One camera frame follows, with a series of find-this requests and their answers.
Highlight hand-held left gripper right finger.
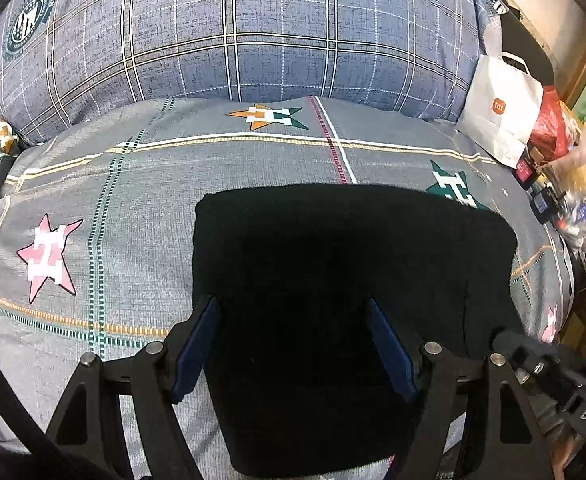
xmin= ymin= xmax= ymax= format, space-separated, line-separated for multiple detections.
xmin=365 ymin=298 xmax=556 ymax=480

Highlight red plastic bag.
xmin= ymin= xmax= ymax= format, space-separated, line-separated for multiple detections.
xmin=529 ymin=85 xmax=576 ymax=163

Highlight black pants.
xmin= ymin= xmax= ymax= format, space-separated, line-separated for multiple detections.
xmin=192 ymin=183 xmax=521 ymax=478

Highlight black cable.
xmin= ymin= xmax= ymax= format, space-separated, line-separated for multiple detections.
xmin=0 ymin=315 xmax=66 ymax=480

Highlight black box with red label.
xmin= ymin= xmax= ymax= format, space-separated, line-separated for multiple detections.
xmin=516 ymin=154 xmax=541 ymax=191

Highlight black board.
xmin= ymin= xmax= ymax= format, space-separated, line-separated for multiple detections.
xmin=497 ymin=7 xmax=558 ymax=88

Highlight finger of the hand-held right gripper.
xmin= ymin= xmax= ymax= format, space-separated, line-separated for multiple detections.
xmin=490 ymin=329 xmax=561 ymax=378

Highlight clear plastic bag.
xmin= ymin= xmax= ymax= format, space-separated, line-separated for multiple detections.
xmin=548 ymin=112 xmax=586 ymax=251

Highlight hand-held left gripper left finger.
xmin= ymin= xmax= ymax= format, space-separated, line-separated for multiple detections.
xmin=45 ymin=296 xmax=220 ymax=480

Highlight black device with blue label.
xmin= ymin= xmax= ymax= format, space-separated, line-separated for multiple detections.
xmin=529 ymin=185 xmax=562 ymax=226

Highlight grey star printed bed sheet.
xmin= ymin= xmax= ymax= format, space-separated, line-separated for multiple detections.
xmin=0 ymin=95 xmax=581 ymax=480

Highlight blue plaid pillow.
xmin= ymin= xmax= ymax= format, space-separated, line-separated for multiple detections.
xmin=0 ymin=0 xmax=511 ymax=146

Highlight wooden frame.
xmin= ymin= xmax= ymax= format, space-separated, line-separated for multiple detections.
xmin=558 ymin=30 xmax=586 ymax=126

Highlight white paper bag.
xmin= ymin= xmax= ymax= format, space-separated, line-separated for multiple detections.
xmin=455 ymin=52 xmax=544 ymax=170

